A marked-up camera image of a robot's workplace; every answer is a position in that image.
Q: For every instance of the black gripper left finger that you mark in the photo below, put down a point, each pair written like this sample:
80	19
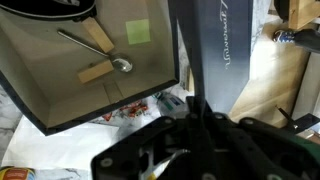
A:
194	106

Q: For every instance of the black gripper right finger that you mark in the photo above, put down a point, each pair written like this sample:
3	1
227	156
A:
207	113

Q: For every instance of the blue box lid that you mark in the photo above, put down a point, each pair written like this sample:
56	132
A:
217	38

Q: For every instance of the blue open box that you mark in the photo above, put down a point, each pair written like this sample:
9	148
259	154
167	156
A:
38	67

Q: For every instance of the white bottle blue cap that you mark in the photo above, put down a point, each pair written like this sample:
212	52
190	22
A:
169	104

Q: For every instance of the metal spoon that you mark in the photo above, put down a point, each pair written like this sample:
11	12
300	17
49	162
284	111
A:
120	61

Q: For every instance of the green sticky note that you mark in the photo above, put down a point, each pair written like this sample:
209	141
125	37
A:
138	31

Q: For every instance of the yellow supplement bottle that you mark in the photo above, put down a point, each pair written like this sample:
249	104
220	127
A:
17	173

